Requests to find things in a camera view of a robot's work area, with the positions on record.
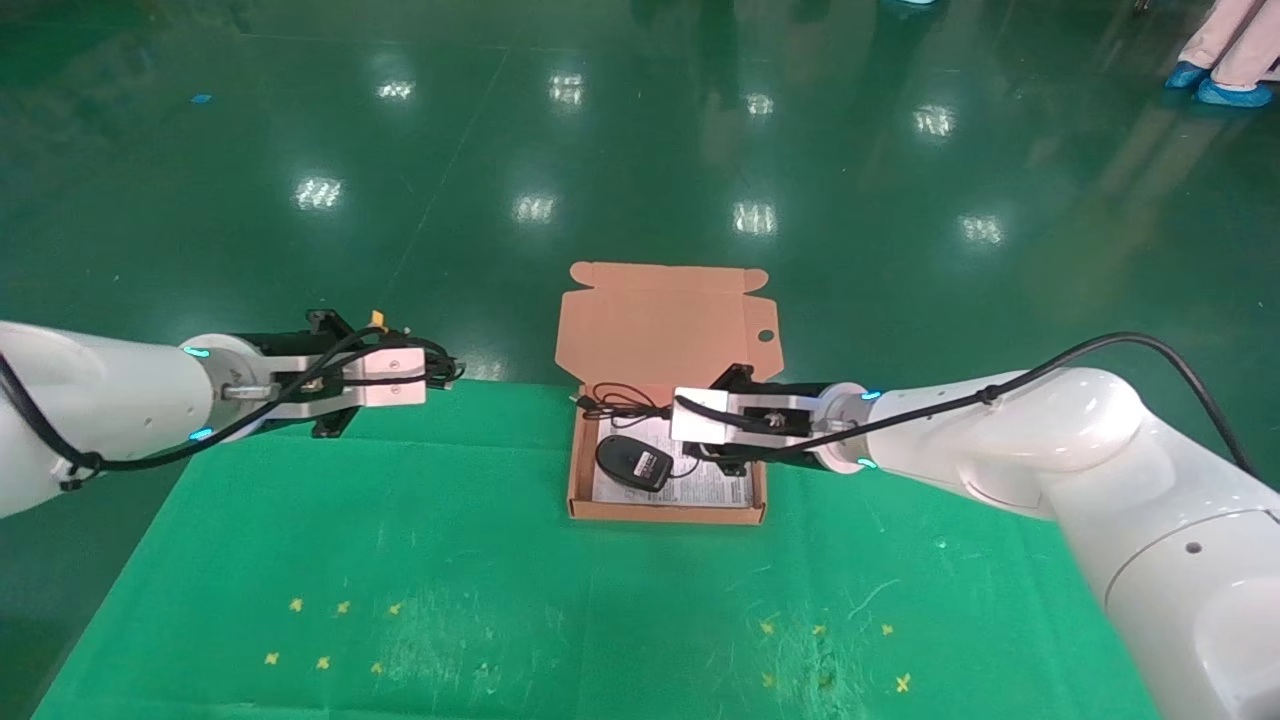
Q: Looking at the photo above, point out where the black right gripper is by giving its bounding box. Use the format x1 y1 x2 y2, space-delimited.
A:
685 363 851 477

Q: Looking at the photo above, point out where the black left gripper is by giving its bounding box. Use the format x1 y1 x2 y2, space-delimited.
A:
235 310 401 439

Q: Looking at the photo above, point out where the black wired computer mouse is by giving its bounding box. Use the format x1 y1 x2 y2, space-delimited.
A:
578 383 703 493

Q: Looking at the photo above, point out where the black data cable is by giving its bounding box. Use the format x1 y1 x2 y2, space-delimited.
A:
425 345 467 392

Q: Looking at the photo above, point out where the open brown cardboard box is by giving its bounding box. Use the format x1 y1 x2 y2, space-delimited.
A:
555 262 785 525

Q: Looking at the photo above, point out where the white printed instruction sheet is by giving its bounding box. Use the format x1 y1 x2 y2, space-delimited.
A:
592 407 754 508

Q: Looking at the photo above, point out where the person in pink trousers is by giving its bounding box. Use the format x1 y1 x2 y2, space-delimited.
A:
1180 0 1280 91

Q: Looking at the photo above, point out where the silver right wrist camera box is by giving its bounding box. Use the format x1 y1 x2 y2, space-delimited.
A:
670 388 833 445

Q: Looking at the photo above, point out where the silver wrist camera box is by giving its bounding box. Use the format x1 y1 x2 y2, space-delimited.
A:
345 347 429 408
670 388 833 445

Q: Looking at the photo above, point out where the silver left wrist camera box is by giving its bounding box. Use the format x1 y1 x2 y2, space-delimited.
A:
345 347 429 408

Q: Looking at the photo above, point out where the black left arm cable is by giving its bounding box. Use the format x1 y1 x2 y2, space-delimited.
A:
0 328 453 493

